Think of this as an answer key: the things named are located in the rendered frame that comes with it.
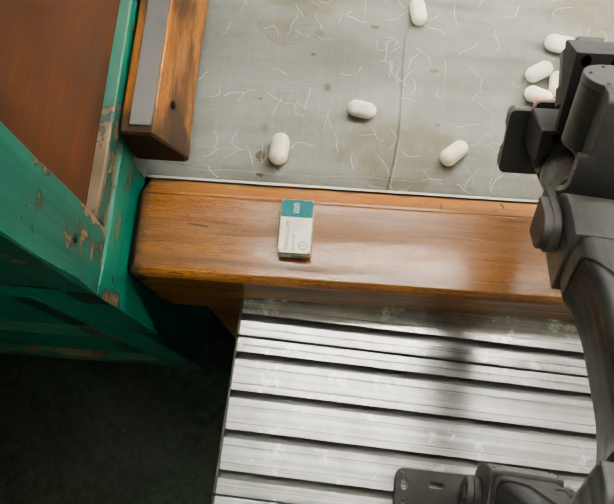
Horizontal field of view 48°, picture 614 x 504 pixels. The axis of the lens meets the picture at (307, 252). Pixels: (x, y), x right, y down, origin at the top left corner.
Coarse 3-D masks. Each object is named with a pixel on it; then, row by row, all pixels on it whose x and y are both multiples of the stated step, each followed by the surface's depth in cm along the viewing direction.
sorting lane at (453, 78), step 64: (256, 0) 86; (320, 0) 86; (384, 0) 86; (448, 0) 86; (512, 0) 85; (576, 0) 85; (256, 64) 84; (320, 64) 84; (384, 64) 83; (448, 64) 83; (512, 64) 83; (192, 128) 82; (256, 128) 82; (320, 128) 82; (384, 128) 81; (448, 128) 81; (384, 192) 79; (448, 192) 79; (512, 192) 79
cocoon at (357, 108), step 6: (354, 102) 80; (360, 102) 80; (366, 102) 80; (348, 108) 81; (354, 108) 80; (360, 108) 80; (366, 108) 80; (372, 108) 80; (354, 114) 81; (360, 114) 80; (366, 114) 80; (372, 114) 80
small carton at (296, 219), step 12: (288, 204) 74; (300, 204) 74; (312, 204) 74; (288, 216) 74; (300, 216) 74; (312, 216) 74; (288, 228) 74; (300, 228) 74; (312, 228) 74; (288, 240) 73; (300, 240) 73; (288, 252) 73; (300, 252) 73
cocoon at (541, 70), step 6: (534, 66) 81; (540, 66) 81; (546, 66) 81; (552, 66) 81; (528, 72) 81; (534, 72) 81; (540, 72) 81; (546, 72) 81; (528, 78) 81; (534, 78) 81; (540, 78) 81
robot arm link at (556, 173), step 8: (560, 152) 60; (568, 152) 59; (552, 160) 60; (560, 160) 59; (568, 160) 58; (544, 168) 61; (552, 168) 59; (560, 168) 58; (568, 168) 57; (544, 176) 60; (552, 176) 59; (560, 176) 57; (568, 176) 57; (544, 184) 60; (552, 184) 58; (560, 184) 57
